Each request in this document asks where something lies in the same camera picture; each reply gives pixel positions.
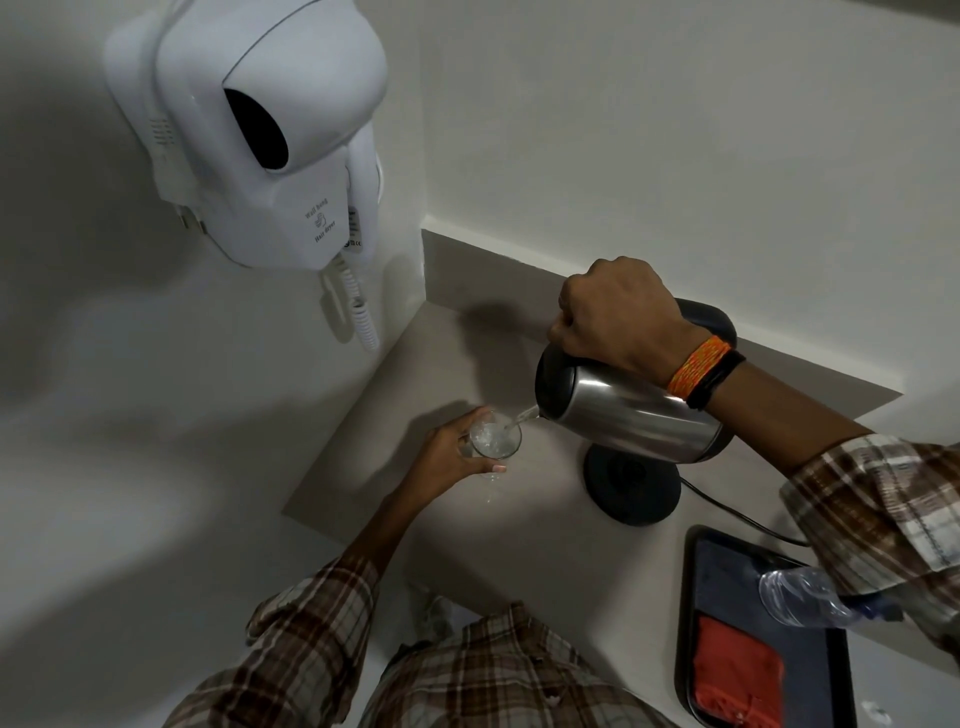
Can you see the person's right hand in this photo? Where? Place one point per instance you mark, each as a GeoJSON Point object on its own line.
{"type": "Point", "coordinates": [622, 315]}

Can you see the person's left hand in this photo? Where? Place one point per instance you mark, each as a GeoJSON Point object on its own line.
{"type": "Point", "coordinates": [435, 469]}

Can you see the person's left thumb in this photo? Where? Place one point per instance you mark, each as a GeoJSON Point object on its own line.
{"type": "Point", "coordinates": [487, 471]}

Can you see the person's right fingers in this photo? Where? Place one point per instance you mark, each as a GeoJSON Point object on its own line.
{"type": "Point", "coordinates": [571, 315]}

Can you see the clear drinking glass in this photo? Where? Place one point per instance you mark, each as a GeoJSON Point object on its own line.
{"type": "Point", "coordinates": [491, 442]}

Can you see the stainless steel electric kettle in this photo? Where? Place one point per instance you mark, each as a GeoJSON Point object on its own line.
{"type": "Point", "coordinates": [637, 416]}

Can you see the person's left forearm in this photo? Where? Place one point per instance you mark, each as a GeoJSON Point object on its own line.
{"type": "Point", "coordinates": [330, 600]}

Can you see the person's right forearm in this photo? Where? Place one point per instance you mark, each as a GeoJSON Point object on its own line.
{"type": "Point", "coordinates": [825, 480]}

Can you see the black kettle base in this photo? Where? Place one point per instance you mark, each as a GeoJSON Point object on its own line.
{"type": "Point", "coordinates": [630, 487]}

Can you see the black wristband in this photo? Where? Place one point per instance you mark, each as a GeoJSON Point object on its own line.
{"type": "Point", "coordinates": [720, 379]}

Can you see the plaid shirt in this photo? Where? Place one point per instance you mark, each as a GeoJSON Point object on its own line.
{"type": "Point", "coordinates": [517, 675]}

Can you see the red packet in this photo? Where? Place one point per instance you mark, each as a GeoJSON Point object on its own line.
{"type": "Point", "coordinates": [739, 675]}

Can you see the clear plastic bottle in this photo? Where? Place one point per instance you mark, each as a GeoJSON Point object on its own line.
{"type": "Point", "coordinates": [802, 596]}

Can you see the white hair dryer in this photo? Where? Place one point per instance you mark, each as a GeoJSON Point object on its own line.
{"type": "Point", "coordinates": [300, 75]}

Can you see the black serving tray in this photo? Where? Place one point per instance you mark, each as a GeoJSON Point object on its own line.
{"type": "Point", "coordinates": [810, 675]}

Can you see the white wall dryer holder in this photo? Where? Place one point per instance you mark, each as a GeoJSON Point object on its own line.
{"type": "Point", "coordinates": [135, 82]}

